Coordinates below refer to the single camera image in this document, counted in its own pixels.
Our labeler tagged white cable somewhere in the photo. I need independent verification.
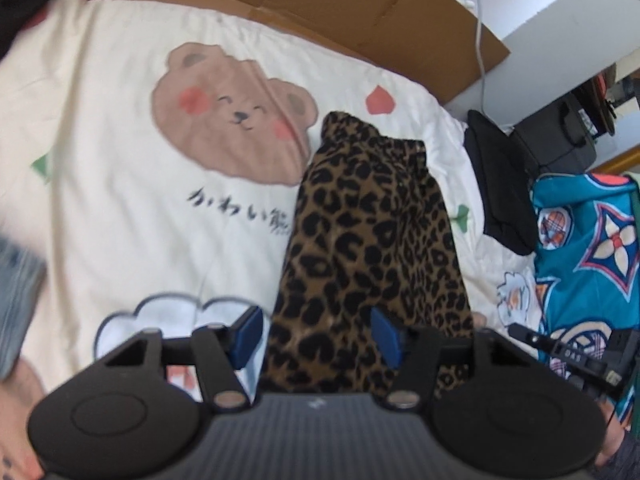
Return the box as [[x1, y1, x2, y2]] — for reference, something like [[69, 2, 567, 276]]
[[460, 0, 488, 111]]

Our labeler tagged leopard print skirt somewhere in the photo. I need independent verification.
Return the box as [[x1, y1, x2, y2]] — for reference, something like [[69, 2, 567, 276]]
[[257, 110, 475, 396]]

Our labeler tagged black suitcase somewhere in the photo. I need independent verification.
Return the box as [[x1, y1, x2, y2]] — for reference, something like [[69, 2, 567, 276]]
[[512, 77, 613, 176]]

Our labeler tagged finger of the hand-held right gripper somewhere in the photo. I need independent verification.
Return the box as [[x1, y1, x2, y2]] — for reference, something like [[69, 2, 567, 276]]
[[546, 355, 608, 397], [507, 322, 607, 362]]

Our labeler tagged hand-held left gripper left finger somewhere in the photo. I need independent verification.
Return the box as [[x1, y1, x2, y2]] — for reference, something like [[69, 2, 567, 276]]
[[95, 305, 265, 408]]

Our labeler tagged reddish brown object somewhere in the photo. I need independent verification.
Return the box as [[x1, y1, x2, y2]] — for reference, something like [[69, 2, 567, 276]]
[[597, 67, 623, 136]]

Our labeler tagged teal patterned blanket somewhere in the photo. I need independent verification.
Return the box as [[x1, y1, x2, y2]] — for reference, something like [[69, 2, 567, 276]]
[[530, 172, 640, 431]]

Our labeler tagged brown cardboard sheet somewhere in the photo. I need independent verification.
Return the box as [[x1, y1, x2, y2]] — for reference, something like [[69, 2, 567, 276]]
[[107, 0, 511, 106]]

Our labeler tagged bear printed blanket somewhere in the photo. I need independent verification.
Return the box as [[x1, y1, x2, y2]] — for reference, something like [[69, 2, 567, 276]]
[[0, 0, 546, 480]]

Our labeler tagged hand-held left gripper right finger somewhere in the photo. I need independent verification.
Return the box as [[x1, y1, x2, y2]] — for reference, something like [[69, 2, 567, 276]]
[[370, 306, 540, 409]]

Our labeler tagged person's right forearm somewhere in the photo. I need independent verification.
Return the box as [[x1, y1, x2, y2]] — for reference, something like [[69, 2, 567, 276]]
[[592, 427, 640, 480]]

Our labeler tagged black folded garment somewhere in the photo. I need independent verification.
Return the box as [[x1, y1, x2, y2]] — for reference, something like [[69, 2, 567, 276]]
[[465, 110, 538, 256]]

